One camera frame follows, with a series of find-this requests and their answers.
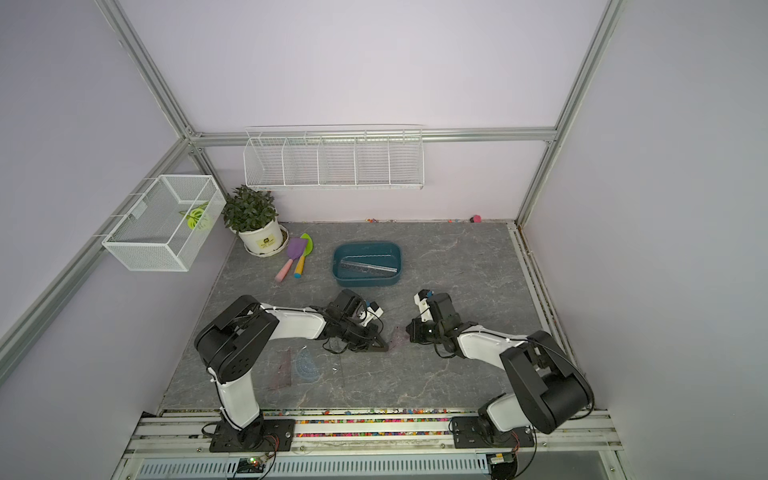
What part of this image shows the green item in basket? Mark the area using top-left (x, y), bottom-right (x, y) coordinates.
top-left (179, 202), bottom-right (212, 231)

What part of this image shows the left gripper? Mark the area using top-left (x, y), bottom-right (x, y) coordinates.
top-left (337, 317), bottom-right (387, 352)

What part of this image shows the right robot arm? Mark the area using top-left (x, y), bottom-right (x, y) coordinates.
top-left (406, 289), bottom-right (595, 436)

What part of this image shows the green potted plant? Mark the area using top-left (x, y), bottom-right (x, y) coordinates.
top-left (222, 185), bottom-right (278, 233)

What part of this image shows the white plant pot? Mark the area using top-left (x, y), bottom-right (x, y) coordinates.
top-left (238, 220), bottom-right (284, 255)

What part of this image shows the white wire wall shelf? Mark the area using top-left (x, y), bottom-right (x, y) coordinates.
top-left (243, 124), bottom-right (425, 190)

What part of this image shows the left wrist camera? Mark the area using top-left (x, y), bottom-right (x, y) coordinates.
top-left (359, 302), bottom-right (383, 326)

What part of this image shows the clear straight ruler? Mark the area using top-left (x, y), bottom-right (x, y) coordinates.
top-left (340, 260), bottom-right (399, 276)

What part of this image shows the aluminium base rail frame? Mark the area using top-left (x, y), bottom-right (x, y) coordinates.
top-left (112, 408), bottom-right (635, 479)

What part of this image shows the teal plastic storage box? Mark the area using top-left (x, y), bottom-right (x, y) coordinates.
top-left (332, 241), bottom-right (403, 288)

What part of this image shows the white pot saucer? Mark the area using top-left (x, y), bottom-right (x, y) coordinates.
top-left (231, 220), bottom-right (290, 258)

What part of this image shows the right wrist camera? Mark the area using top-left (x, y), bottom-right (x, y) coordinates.
top-left (414, 289), bottom-right (434, 323)

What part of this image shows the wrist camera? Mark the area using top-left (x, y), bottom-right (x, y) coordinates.
top-left (414, 289), bottom-right (434, 323)
top-left (359, 302), bottom-right (383, 326)

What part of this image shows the clear long ruler on table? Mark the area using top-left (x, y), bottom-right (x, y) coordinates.
top-left (325, 337), bottom-right (347, 387)

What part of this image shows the white wire side basket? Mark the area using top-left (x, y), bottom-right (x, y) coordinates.
top-left (102, 174), bottom-right (226, 272)

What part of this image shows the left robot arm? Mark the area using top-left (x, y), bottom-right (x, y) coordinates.
top-left (194, 289), bottom-right (389, 433)

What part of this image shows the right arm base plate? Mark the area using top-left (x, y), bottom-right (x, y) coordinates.
top-left (448, 416), bottom-right (535, 450)

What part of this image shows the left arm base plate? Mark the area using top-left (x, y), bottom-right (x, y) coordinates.
top-left (209, 418), bottom-right (296, 453)

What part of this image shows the green shovel yellow handle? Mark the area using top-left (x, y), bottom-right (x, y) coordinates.
top-left (294, 233), bottom-right (314, 278)

